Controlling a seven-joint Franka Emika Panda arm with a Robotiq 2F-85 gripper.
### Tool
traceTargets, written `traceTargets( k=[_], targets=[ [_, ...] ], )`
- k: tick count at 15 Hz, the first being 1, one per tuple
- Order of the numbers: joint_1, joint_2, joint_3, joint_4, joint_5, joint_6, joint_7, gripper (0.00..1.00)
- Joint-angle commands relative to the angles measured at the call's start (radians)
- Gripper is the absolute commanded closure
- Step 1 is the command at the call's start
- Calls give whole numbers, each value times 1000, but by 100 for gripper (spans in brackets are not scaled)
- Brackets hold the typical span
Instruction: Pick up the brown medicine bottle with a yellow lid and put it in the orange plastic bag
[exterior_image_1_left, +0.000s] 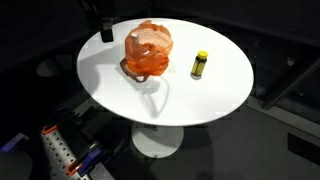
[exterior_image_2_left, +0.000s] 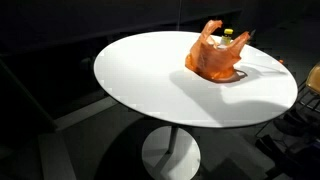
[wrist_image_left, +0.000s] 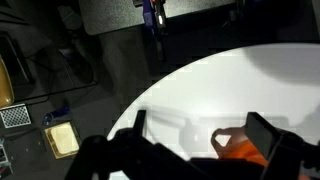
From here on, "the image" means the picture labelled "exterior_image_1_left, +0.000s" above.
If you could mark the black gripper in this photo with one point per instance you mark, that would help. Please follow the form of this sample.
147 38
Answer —
106 23

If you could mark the brown medicine bottle yellow lid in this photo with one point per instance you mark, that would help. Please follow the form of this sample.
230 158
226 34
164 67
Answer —
199 64

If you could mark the orange plastic bag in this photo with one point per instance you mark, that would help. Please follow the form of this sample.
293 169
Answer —
148 50

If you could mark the grey round floor base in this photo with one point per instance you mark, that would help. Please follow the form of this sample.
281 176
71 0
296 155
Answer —
50 67

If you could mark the orange and blue clamp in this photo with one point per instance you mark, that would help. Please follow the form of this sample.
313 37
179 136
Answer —
88 160
58 121

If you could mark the perforated metal plate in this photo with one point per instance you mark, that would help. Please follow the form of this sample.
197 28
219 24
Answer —
58 153

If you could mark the black diagonal bar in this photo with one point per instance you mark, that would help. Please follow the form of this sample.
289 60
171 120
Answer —
291 83

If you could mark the white round table pedestal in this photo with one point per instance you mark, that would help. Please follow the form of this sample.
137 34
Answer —
156 141

